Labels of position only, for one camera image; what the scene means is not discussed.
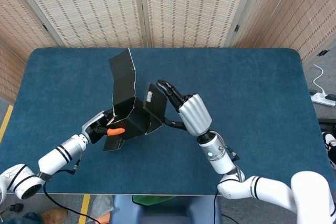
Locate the black screen hinge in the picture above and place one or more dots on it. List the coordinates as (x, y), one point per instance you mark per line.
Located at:
(323, 52)
(237, 28)
(45, 27)

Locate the black cardboard box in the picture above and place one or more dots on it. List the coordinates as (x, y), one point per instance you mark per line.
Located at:
(123, 77)

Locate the bamboo folding screen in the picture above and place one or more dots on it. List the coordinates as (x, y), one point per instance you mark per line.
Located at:
(92, 11)

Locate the brown leather shoe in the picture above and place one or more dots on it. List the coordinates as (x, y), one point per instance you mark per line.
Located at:
(55, 214)

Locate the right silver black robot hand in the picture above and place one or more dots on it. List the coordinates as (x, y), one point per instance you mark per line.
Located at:
(194, 113)

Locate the black floor object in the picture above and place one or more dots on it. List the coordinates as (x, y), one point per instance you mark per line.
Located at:
(328, 123)

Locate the white power strip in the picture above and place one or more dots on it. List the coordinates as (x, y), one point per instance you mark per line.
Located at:
(321, 99)

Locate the blue jeans leg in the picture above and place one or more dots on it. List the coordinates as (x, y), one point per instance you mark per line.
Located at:
(31, 219)

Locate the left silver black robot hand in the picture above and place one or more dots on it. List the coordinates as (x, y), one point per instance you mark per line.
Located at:
(90, 129)

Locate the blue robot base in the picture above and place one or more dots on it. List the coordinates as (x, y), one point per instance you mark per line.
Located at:
(162, 213)

